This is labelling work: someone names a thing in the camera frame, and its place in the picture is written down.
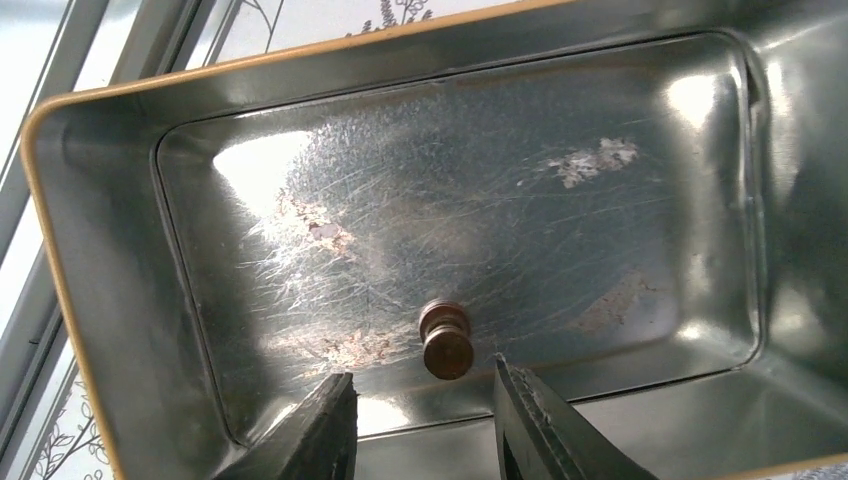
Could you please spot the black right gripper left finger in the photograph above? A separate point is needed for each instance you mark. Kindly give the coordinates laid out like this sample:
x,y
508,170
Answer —
x,y
315,440

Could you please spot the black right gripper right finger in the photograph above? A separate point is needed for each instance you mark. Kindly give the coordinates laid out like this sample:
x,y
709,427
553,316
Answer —
x,y
539,435

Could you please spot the dark chess piece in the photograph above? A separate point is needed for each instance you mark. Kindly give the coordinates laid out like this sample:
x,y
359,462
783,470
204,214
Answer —
x,y
445,332

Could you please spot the gold tin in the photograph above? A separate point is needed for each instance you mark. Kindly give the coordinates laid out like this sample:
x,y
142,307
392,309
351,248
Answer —
x,y
642,202

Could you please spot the floral patterned table mat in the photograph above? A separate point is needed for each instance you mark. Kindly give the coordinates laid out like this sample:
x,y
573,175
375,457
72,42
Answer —
x,y
72,447

